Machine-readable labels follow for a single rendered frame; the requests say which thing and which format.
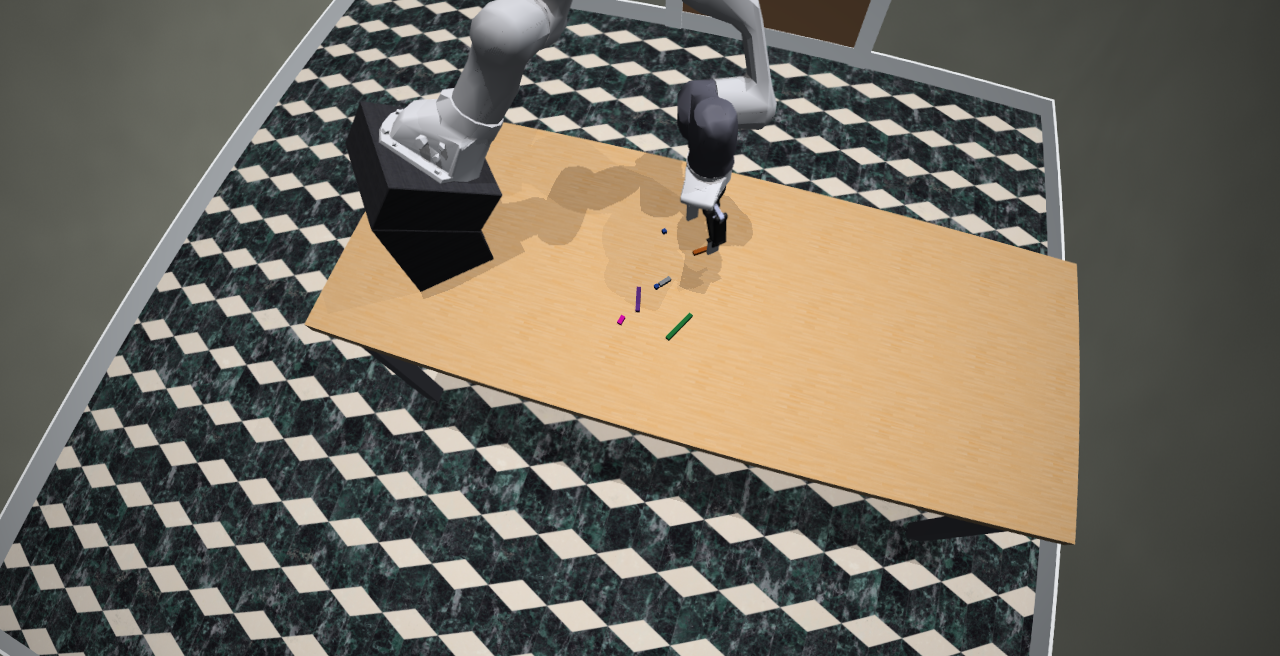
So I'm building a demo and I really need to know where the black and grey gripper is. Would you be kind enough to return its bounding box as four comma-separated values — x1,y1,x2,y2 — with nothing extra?
686,187,728,255

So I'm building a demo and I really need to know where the green rod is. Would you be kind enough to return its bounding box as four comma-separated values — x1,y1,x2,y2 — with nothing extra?
666,313,692,341

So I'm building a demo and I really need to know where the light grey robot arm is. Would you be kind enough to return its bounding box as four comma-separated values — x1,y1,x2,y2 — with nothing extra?
379,0,776,211

